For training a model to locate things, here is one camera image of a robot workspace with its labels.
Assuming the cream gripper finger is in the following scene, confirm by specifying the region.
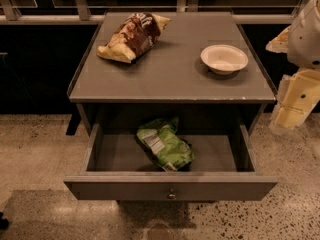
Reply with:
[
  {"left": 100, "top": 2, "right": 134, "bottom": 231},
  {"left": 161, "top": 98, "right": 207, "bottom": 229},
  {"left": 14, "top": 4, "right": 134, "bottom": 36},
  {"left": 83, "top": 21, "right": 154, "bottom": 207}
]
[
  {"left": 266, "top": 27, "right": 290, "bottom": 53},
  {"left": 269, "top": 68, "right": 320, "bottom": 135}
]

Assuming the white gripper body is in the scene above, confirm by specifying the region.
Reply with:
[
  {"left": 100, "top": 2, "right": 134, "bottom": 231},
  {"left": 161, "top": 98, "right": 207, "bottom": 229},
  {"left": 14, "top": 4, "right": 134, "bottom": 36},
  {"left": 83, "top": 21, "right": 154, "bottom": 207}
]
[{"left": 287, "top": 0, "right": 320, "bottom": 69}]

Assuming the green rice chip bag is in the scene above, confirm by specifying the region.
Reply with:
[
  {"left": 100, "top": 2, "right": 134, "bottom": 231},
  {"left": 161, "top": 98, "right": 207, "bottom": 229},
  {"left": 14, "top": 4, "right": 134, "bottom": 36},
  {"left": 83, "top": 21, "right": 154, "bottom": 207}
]
[{"left": 136, "top": 117, "right": 195, "bottom": 172}]

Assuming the open grey top drawer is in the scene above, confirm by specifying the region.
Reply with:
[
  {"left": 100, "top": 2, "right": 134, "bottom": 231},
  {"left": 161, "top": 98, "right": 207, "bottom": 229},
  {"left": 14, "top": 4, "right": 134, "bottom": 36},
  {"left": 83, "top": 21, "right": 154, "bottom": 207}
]
[{"left": 64, "top": 125, "right": 278, "bottom": 202}]

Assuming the grey cabinet counter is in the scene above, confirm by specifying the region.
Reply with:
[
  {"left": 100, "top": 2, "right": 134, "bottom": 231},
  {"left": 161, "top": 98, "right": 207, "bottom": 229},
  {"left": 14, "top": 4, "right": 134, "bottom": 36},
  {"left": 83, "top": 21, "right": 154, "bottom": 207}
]
[{"left": 68, "top": 12, "right": 275, "bottom": 128}]

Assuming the brown chip bag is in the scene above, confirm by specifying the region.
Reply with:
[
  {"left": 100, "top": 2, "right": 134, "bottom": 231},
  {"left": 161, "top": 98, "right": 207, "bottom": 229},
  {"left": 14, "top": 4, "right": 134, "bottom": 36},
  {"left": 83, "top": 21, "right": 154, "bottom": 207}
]
[{"left": 97, "top": 12, "right": 171, "bottom": 63}]

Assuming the metal drawer knob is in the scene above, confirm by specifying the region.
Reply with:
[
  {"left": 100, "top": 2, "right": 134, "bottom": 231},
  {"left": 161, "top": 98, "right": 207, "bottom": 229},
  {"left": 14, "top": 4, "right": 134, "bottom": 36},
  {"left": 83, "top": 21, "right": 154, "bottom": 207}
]
[{"left": 167, "top": 189, "right": 176, "bottom": 200}]

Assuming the white paper bowl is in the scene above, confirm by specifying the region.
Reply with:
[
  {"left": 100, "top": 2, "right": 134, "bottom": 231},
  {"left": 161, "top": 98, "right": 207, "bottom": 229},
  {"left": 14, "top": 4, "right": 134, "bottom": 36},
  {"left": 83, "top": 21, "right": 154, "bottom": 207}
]
[{"left": 200, "top": 44, "right": 249, "bottom": 75}]

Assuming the metal railing frame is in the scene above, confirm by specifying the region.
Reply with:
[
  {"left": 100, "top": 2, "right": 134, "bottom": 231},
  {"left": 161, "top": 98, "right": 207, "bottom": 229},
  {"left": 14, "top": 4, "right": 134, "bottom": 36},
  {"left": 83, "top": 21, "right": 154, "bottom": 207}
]
[{"left": 0, "top": 0, "right": 309, "bottom": 24}]

